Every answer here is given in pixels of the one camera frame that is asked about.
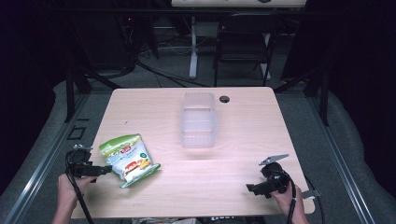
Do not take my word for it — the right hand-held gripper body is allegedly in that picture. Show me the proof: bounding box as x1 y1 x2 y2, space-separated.
258 153 297 196

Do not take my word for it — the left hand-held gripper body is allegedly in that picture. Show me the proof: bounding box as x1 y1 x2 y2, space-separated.
65 144 94 179

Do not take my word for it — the green and white snack bag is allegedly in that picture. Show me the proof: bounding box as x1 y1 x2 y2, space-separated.
98 133 162 189

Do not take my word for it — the translucent plastic storage box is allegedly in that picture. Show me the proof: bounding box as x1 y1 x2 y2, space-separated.
178 91 218 149

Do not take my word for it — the person's right hand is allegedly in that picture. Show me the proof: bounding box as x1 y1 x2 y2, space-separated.
270 182 304 217

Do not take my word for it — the person's left hand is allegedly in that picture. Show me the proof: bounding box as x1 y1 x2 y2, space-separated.
57 173 98 210

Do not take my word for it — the grey metal tab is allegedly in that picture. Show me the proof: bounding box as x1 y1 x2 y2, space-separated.
301 189 321 201

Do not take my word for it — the black metal stand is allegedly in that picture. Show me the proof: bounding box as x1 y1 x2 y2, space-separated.
273 60 331 127
64 60 122 123

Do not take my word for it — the black folding chair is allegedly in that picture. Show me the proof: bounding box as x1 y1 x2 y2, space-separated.
212 13 285 88

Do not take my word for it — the white desk leg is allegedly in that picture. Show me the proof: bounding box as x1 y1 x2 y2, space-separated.
188 16 201 79

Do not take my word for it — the white background desk top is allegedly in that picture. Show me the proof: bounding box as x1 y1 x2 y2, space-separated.
170 0 308 8

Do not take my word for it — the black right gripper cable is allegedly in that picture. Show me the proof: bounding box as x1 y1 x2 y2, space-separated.
279 169 297 224

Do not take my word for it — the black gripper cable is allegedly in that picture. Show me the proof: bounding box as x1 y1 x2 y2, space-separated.
64 150 95 224
279 169 297 224

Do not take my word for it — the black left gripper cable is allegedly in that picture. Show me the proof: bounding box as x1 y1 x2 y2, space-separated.
64 150 95 224

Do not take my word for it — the aluminium floor rail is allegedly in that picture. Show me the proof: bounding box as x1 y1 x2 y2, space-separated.
306 92 377 224
0 92 92 224

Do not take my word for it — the black floor cable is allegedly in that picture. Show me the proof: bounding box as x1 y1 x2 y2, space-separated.
135 59 210 89

